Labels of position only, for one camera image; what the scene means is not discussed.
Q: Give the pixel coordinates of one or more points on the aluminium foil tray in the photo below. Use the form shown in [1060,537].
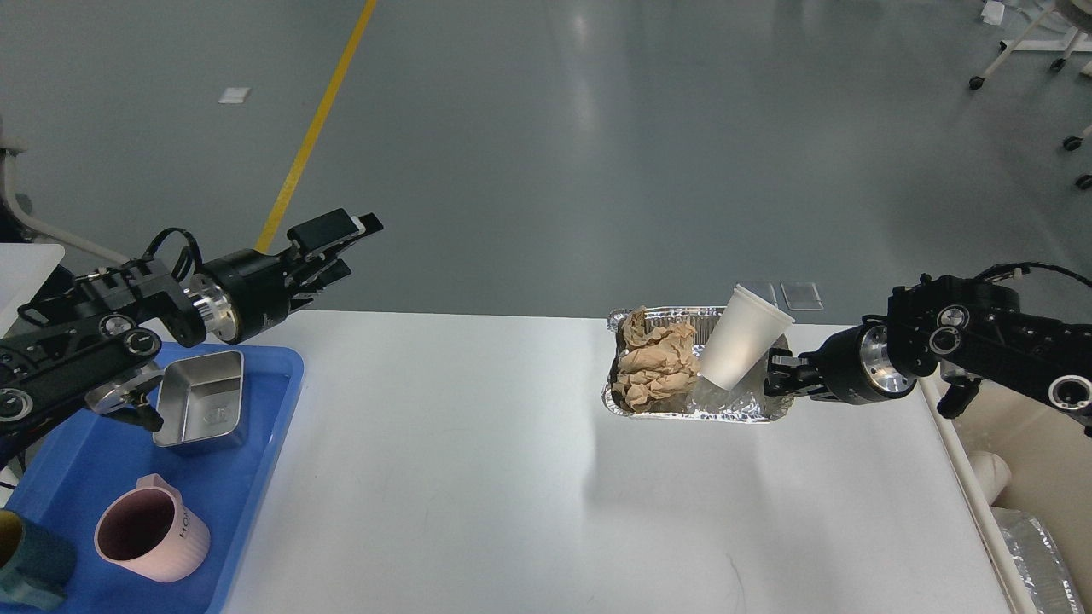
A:
[745,403]

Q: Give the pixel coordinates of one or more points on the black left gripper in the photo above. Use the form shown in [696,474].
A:
[245,293]

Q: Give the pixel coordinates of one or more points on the cream paper cup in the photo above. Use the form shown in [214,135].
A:
[748,326]

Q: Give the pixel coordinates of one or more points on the stainless steel rectangular tray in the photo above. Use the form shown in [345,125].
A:
[201,404]

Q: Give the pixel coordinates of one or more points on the brown paper ball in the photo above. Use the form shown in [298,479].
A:
[658,364]

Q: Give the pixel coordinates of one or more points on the foil tray in bin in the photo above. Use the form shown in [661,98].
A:
[1038,560]

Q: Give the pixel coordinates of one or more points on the white plastic bin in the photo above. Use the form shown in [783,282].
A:
[1048,456]

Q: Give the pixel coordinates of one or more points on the white side table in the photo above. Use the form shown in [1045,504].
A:
[24,269]

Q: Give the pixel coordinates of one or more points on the pink plastic mug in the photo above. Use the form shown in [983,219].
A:
[151,532]

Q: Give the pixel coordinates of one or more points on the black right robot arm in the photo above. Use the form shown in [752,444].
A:
[969,330]

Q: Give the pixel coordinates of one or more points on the teal cup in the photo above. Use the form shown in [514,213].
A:
[36,564]

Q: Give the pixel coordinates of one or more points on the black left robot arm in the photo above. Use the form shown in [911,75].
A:
[90,347]

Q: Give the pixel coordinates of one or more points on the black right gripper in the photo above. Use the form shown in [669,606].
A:
[853,367]

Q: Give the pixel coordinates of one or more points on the blue plastic tray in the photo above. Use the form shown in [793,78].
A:
[86,463]

